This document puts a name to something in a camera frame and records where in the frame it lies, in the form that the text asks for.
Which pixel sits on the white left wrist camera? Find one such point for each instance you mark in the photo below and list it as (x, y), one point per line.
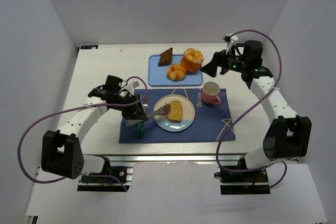
(128, 89)

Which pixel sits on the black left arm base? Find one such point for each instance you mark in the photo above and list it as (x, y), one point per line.
(115, 177)

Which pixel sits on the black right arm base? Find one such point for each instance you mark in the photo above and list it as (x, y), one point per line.
(248, 183)

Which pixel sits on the dark brown croissant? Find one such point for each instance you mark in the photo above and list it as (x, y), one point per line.
(166, 57)

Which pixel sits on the tall orange muffin bread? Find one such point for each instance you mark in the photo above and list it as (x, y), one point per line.
(192, 59)

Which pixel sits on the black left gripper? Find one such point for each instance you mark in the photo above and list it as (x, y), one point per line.
(132, 107)

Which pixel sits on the round orange glazed bun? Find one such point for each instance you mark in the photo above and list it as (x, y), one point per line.
(176, 72)

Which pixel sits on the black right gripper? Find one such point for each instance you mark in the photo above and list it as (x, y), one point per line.
(222, 63)

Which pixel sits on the fork with teal handle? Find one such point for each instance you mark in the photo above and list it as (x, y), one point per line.
(145, 104)

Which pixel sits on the blue label sticker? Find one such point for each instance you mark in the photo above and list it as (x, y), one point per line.
(88, 47)

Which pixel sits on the dark blue placemat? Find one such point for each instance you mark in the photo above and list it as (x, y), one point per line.
(209, 123)

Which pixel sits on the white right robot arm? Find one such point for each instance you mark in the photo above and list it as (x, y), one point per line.
(288, 134)

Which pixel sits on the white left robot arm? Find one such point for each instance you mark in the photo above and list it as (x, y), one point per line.
(61, 151)

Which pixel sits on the aluminium table frame rail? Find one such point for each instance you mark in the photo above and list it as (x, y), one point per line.
(162, 152)

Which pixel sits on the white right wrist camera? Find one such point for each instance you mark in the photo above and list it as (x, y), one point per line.
(230, 40)

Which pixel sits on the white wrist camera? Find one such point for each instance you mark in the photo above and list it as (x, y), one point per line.
(230, 40)
(128, 89)

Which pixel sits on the pink mug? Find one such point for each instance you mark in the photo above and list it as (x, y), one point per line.
(210, 93)

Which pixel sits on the spoon with teal handle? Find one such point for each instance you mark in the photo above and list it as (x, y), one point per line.
(136, 130)

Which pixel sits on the round pink blue plate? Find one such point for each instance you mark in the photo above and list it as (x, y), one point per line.
(188, 114)

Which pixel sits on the knife with teal handle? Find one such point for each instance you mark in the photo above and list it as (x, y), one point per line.
(142, 127)

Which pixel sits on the blue tray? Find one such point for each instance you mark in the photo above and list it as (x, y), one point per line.
(157, 75)

